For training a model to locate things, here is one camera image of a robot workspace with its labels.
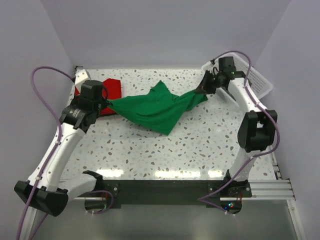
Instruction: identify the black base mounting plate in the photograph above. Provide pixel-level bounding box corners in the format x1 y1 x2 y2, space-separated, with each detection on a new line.
73 178 252 215

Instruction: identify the white plastic basket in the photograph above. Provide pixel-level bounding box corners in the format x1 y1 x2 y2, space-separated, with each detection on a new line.
201 53 273 107

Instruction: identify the aluminium frame rail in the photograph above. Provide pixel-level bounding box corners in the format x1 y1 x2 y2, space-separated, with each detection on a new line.
20 154 308 240

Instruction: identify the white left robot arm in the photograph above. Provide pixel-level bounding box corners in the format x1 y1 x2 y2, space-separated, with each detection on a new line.
14 69 109 217

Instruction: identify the red folded t-shirt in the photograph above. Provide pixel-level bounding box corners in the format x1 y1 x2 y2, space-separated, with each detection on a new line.
71 78 122 118

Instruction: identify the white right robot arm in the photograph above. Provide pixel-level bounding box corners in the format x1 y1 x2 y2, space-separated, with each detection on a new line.
195 56 279 197

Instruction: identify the green t-shirt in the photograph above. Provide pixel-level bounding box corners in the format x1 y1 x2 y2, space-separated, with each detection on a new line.
109 80 208 135

